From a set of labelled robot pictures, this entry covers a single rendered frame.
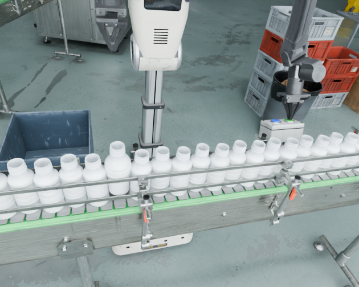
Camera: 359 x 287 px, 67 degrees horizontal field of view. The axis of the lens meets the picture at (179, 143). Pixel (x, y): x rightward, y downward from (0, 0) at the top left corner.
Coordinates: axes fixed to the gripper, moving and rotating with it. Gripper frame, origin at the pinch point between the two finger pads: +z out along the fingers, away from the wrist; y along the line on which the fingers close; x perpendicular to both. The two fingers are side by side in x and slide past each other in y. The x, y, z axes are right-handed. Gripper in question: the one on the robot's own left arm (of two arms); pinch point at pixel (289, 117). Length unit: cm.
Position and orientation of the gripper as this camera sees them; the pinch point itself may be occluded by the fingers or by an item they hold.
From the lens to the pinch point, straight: 111.9
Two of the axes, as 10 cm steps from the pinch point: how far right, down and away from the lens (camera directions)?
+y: 9.6, -0.8, 2.6
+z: -0.1, 9.4, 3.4
